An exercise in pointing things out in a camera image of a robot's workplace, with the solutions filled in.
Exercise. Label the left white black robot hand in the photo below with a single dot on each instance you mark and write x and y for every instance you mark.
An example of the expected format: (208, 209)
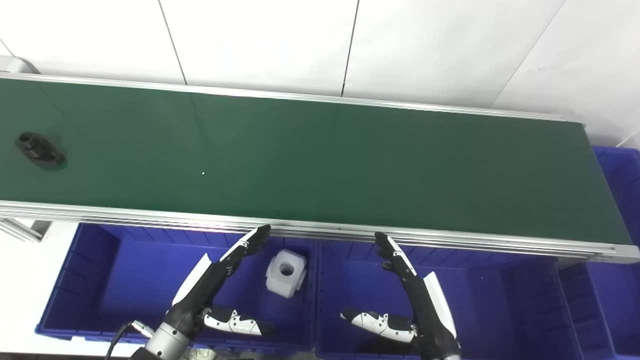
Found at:
(197, 290)

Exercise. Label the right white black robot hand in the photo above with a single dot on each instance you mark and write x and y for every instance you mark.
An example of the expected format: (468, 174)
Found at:
(430, 310)

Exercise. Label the black flanged metal part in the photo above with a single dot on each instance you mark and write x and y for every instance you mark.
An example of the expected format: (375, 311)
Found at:
(40, 150)

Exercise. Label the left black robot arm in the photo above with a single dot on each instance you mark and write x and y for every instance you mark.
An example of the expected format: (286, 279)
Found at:
(165, 345)

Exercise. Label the blue plastic bin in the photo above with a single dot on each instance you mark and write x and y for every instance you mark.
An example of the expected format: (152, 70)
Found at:
(617, 280)
(125, 280)
(490, 300)

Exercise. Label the green conveyor belt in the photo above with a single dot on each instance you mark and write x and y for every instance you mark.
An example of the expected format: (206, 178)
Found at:
(320, 160)

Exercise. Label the aluminium conveyor support leg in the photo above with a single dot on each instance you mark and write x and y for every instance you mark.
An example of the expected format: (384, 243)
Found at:
(25, 229)

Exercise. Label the grey conveyor end cap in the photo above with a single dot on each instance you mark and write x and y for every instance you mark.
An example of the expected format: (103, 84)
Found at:
(17, 65)

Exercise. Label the white block with round hole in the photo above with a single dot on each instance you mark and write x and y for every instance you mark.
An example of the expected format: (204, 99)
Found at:
(285, 272)

